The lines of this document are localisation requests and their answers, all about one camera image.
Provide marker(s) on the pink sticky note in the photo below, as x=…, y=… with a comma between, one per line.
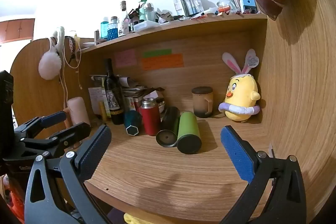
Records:
x=125, y=58

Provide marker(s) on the teal plastic bottle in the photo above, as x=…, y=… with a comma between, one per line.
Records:
x=104, y=28

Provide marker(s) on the pink cylinder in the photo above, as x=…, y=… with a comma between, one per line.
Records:
x=77, y=111

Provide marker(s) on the dark green cup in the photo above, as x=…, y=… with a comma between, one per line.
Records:
x=170, y=119

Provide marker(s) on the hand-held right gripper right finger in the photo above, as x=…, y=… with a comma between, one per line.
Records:
x=236, y=150

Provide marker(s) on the dark wine bottle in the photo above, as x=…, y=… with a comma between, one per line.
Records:
x=113, y=92

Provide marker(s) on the glass bottle with cork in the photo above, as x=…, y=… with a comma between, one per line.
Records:
x=125, y=19

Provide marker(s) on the yellow cloth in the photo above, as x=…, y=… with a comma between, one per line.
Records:
x=134, y=218

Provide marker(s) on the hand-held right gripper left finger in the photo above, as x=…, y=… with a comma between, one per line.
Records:
x=95, y=149

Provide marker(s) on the blue pencil sharpener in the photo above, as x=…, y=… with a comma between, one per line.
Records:
x=248, y=3

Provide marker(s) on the white plastic tray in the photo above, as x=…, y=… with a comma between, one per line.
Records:
x=145, y=26

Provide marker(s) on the teal hexagonal bottle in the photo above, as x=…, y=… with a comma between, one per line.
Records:
x=132, y=119

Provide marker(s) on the brown mug with lid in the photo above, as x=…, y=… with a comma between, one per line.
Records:
x=200, y=103

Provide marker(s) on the orange sticky note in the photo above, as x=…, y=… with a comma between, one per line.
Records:
x=162, y=61

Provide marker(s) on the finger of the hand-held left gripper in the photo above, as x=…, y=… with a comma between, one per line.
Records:
x=53, y=117
x=76, y=132

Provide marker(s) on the blue dotted bottle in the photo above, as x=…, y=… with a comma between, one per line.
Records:
x=113, y=29

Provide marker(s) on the yellow tube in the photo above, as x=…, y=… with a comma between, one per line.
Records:
x=103, y=111

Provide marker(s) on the red thermos flask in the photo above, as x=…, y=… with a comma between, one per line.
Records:
x=150, y=119

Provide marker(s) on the green pump bottle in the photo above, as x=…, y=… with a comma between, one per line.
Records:
x=142, y=10

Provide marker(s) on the wooden wall cabinet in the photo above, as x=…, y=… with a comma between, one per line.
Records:
x=18, y=29

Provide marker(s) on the orange cloth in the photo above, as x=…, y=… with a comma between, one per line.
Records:
x=15, y=200

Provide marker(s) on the round glass bowl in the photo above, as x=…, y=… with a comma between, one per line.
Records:
x=226, y=5

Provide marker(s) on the clear plastic package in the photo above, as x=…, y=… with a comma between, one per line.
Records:
x=187, y=2

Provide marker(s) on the stack of papers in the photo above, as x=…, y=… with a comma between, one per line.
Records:
x=132, y=88

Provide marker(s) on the green sticky note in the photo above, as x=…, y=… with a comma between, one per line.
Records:
x=157, y=52

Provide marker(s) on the patterned headband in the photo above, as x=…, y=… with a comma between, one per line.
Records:
x=70, y=44

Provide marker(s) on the yellow chick plush toy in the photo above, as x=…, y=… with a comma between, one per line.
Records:
x=240, y=98

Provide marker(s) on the white paper note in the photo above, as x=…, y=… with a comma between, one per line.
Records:
x=95, y=98

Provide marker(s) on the white fluffy pompom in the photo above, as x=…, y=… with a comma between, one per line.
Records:
x=50, y=65

